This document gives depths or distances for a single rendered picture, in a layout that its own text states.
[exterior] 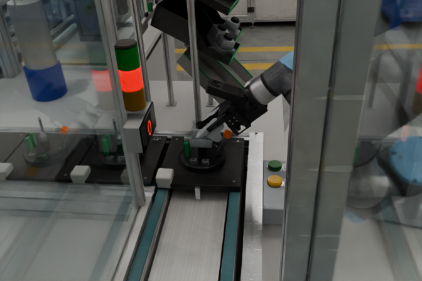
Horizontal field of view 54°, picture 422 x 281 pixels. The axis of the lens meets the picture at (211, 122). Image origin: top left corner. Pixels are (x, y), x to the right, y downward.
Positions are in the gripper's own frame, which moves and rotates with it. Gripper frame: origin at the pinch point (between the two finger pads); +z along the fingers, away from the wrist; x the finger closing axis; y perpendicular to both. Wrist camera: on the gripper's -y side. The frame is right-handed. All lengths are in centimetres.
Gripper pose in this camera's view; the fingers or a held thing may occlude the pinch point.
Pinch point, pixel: (198, 129)
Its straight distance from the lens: 120.3
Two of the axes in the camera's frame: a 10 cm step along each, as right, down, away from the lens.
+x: 1.1, -5.3, 8.4
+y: 6.9, 6.5, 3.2
